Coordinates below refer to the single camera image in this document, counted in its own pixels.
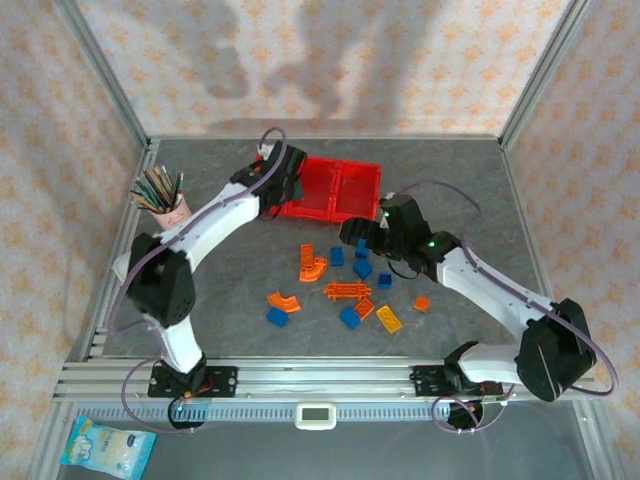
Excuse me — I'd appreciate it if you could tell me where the orange long lego beam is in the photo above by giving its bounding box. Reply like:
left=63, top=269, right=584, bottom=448
left=323, top=280, right=374, bottom=304

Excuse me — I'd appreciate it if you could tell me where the orange curved lego brick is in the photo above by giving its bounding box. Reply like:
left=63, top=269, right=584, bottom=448
left=266, top=290, right=302, bottom=314
left=298, top=254, right=327, bottom=283

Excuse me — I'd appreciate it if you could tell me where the yellow studded lego brick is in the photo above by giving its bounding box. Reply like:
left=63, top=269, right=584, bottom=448
left=375, top=304, right=403, bottom=334

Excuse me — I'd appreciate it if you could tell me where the pink pencil cup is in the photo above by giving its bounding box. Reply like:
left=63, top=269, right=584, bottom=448
left=149, top=198, right=194, bottom=234

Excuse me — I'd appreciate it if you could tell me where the white digital timer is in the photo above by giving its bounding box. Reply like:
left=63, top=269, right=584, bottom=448
left=293, top=402, right=338, bottom=431

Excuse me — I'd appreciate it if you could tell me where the blue snack packet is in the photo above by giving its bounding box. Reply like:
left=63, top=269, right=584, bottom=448
left=59, top=414, right=158, bottom=480

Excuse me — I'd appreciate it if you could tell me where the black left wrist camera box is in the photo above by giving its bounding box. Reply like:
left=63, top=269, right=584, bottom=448
left=274, top=143, right=309, bottom=176

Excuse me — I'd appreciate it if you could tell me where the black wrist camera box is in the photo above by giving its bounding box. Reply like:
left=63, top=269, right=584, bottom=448
left=274, top=143, right=309, bottom=176
left=379, top=194, right=430, bottom=236

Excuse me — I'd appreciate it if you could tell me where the thin black cable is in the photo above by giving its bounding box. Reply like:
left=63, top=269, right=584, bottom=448
left=388, top=257, right=424, bottom=282

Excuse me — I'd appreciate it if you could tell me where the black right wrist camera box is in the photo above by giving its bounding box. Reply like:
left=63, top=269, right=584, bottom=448
left=379, top=194, right=430, bottom=236

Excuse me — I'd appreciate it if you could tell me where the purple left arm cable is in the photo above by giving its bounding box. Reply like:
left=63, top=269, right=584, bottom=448
left=106, top=126, right=290, bottom=437

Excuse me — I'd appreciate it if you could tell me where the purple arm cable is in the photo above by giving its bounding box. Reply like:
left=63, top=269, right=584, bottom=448
left=106, top=126, right=290, bottom=437
left=382, top=178, right=620, bottom=437

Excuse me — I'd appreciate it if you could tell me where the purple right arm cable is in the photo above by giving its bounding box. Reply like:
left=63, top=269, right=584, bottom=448
left=382, top=178, right=620, bottom=437

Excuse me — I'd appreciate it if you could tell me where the aluminum table back rail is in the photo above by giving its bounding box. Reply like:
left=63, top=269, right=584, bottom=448
left=149, top=133, right=504, bottom=143

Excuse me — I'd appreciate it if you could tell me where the aluminum table side rail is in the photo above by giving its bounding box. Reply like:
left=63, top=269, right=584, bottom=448
left=498, top=139, right=556, bottom=304
left=79, top=139, right=162, bottom=362

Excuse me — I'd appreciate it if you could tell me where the aluminum base rail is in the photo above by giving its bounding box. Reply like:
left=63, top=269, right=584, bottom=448
left=53, top=355, right=599, bottom=404

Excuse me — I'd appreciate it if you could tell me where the black round cable grommet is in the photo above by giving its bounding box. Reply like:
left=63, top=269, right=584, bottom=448
left=168, top=399, right=209, bottom=432
left=446, top=402, right=485, bottom=435

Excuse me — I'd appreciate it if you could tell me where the grey slotted cable duct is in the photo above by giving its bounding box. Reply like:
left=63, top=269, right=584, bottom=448
left=74, top=401, right=451, bottom=425

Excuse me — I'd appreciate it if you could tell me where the aluminum frame post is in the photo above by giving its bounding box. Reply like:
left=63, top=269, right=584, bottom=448
left=54, top=0, right=154, bottom=149
left=572, top=399, right=619, bottom=480
left=497, top=0, right=596, bottom=149
left=27, top=399, right=76, bottom=480

